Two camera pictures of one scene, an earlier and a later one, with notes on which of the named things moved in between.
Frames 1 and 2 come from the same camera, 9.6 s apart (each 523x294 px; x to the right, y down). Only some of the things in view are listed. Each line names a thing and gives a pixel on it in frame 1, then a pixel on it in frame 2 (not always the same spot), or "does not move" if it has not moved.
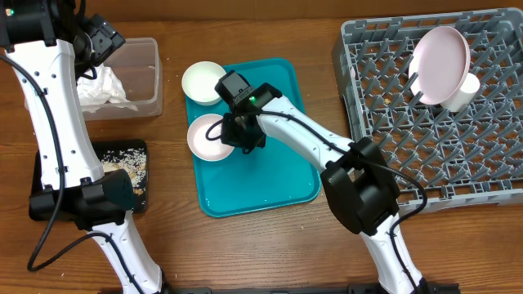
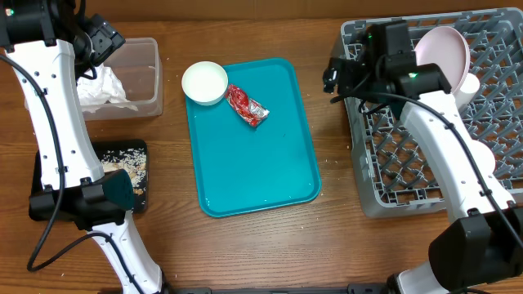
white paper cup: (463, 95) does not move
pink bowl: (204, 137) → (483, 156)
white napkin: (104, 91) does not move
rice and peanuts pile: (131, 159) does not move
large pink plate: (440, 57) does not move
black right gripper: (228, 135) → (344, 70)
